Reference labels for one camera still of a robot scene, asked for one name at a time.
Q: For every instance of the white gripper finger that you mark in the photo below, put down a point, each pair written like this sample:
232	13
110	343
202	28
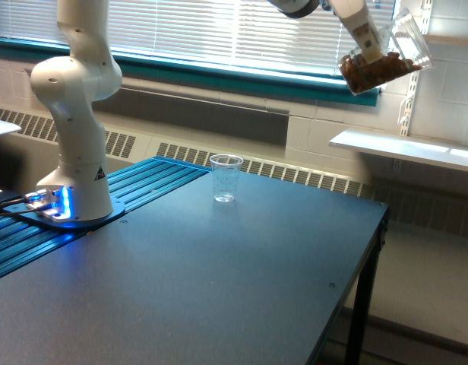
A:
355	17

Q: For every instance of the clear plastic cup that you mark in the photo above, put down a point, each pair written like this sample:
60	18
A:
226	170
402	50

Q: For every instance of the clear plastic cup on table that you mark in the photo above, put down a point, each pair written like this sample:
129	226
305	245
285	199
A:
226	170

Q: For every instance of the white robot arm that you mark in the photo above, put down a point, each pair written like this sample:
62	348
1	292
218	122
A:
68	85

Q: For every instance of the white object left edge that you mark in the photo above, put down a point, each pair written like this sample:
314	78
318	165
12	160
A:
8	127

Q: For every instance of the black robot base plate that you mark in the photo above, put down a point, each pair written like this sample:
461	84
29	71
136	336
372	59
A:
41	220

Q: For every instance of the white wall shelf upper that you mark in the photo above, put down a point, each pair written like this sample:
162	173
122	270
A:
446	40

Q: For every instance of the white shelf rail bracket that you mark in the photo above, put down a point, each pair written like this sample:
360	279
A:
423	18

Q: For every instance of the black table leg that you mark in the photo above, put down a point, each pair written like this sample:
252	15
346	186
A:
363	297

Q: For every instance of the brown almonds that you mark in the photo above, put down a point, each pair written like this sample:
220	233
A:
361	76

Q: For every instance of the white window blinds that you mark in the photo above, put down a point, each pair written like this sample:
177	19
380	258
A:
247	38

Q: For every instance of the white wall shelf lower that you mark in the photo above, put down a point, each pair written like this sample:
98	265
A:
433	153

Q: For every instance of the white wall shelf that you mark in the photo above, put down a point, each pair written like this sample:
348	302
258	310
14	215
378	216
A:
433	153
446	40

